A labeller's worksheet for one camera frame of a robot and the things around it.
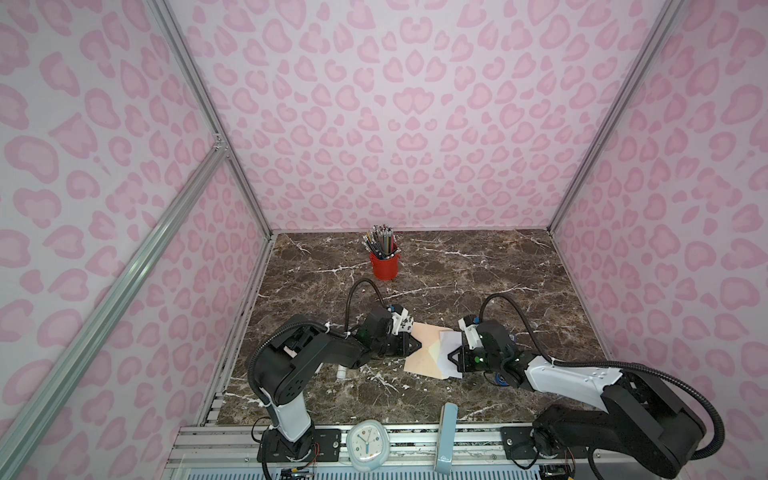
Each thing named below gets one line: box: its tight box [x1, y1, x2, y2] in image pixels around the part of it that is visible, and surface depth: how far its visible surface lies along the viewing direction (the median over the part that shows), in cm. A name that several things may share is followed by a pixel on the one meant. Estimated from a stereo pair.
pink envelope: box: [404, 322, 453, 380], surface depth 89 cm
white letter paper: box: [437, 331, 463, 380], surface depth 88 cm
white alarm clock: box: [346, 420, 391, 472], surface depth 73 cm
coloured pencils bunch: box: [362, 224, 402, 260], surface depth 99 cm
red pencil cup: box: [370, 252, 401, 281], surface depth 107 cm
